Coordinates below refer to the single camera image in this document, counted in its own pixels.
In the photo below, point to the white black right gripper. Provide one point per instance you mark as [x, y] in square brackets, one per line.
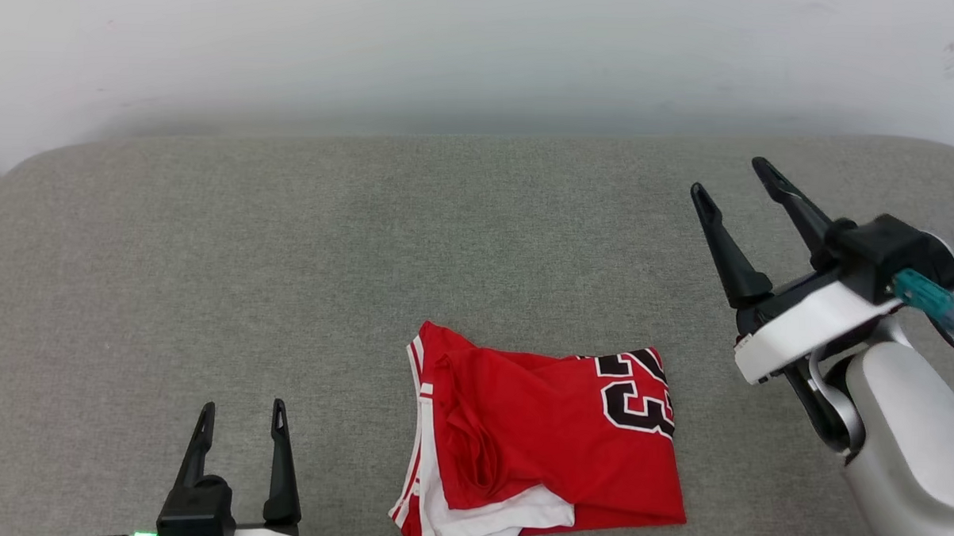
[808, 327]

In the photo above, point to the red Bulls 23 jersey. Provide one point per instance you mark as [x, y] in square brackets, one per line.
[542, 437]

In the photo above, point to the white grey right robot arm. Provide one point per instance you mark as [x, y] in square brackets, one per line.
[907, 442]

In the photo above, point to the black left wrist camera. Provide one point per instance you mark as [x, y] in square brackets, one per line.
[196, 512]

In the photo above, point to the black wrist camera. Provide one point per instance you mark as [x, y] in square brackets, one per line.
[882, 250]
[196, 512]

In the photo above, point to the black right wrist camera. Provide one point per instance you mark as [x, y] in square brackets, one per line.
[882, 250]

